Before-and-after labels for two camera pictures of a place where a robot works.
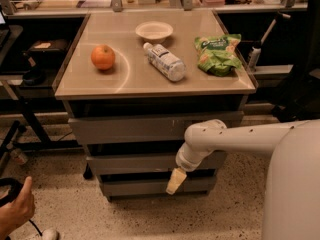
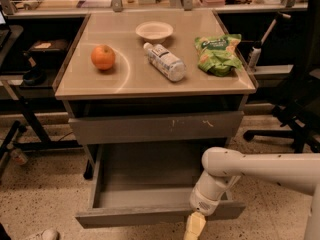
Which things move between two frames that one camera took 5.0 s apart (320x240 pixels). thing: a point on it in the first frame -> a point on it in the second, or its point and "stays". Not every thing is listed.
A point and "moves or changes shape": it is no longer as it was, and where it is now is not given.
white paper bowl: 154,31 stays
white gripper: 184,161 -> 204,201
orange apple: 103,57 stays
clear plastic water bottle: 171,67 stays
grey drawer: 149,164 moves or changes shape
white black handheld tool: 256,50 stays
